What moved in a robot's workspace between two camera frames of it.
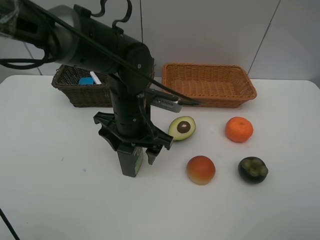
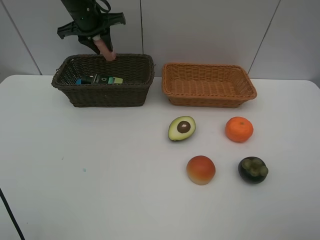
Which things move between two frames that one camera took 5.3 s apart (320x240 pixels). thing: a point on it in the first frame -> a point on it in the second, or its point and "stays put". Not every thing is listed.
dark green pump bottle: x=130 y=163 -> x=99 y=79
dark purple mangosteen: x=252 y=170 stays put
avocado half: x=182 y=128 stays put
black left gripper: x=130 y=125 -> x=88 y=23
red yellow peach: x=200 y=170 stays put
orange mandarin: x=239 y=129 stays put
